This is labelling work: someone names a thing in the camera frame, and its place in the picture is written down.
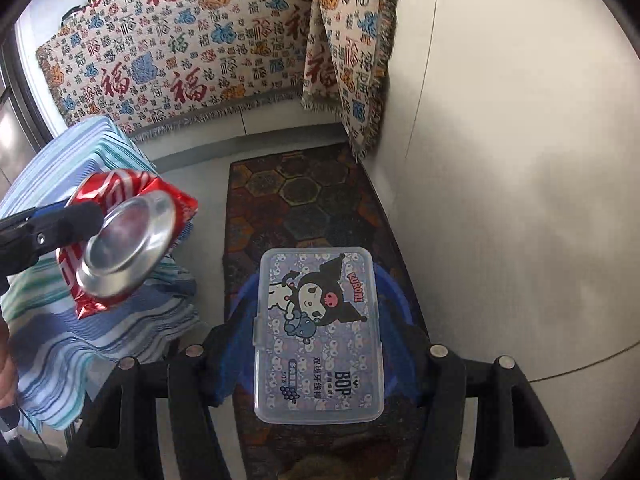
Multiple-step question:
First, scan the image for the patterned floor rug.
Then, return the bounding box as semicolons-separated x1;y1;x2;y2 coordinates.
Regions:
222;142;432;480

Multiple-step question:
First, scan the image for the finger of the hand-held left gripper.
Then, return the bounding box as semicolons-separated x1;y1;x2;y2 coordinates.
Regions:
0;201;103;277

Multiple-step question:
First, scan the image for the wide printed cloth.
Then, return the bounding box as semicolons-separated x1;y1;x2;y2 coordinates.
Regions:
35;0;322;144

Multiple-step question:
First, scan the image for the blue plastic basket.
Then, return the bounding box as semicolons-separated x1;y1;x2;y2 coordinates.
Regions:
227;260;418;402

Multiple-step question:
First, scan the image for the blue striped tablecloth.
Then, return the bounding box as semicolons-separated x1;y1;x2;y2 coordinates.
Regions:
0;116;201;432

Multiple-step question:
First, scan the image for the clear cartoon plastic box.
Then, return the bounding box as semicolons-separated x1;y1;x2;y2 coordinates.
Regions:
252;246;386;425

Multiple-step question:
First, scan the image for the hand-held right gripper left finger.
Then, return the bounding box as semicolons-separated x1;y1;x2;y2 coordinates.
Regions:
60;320;261;480

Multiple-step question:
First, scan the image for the narrow printed cloth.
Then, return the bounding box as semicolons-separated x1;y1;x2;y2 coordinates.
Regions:
300;0;404;162

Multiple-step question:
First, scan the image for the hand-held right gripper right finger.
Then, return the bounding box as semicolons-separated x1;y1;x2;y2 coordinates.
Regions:
385;327;573;480

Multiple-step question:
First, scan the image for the person's left hand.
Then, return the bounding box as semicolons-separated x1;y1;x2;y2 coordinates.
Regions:
0;320;20;408

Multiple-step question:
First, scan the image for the crushed red can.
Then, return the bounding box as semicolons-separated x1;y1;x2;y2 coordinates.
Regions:
56;170;199;320

